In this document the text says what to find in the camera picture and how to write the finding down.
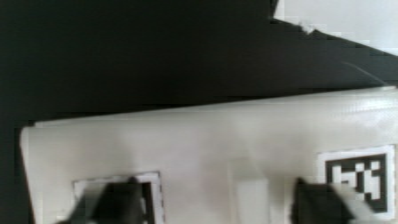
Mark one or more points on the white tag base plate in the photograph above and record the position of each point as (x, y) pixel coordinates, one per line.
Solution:
(359, 20)

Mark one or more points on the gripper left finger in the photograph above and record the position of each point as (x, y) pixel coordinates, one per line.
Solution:
(114, 203)

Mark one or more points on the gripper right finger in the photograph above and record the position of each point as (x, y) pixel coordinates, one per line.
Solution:
(327, 205)

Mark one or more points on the white cabinet door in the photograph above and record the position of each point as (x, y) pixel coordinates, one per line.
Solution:
(215, 158)

